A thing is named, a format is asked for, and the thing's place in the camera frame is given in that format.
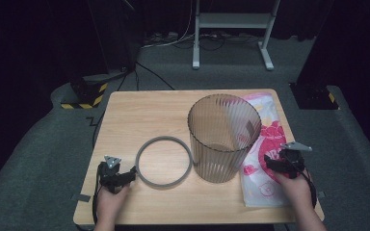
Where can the grey tape piece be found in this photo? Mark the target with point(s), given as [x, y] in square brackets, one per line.
[81, 198]
[321, 194]

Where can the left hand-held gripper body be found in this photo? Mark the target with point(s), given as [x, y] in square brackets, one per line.
[109, 178]

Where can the white metal stand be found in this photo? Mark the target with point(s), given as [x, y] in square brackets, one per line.
[234, 20]

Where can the transparent ribbed trash bin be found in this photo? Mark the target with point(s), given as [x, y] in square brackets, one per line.
[220, 160]

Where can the black base with yellow mark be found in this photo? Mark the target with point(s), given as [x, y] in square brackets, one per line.
[311, 96]

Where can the person's right hand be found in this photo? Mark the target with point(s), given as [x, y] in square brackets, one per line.
[297, 192]

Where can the pink printed plastic bag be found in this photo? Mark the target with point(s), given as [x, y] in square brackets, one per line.
[260, 189]

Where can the person's left hand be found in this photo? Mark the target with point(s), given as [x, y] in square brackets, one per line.
[107, 205]

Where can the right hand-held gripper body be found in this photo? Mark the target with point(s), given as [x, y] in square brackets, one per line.
[292, 163]

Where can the grey power strip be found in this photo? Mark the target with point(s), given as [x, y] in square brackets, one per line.
[160, 36]

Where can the black base with hazard stripes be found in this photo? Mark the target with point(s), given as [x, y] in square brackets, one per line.
[86, 93]

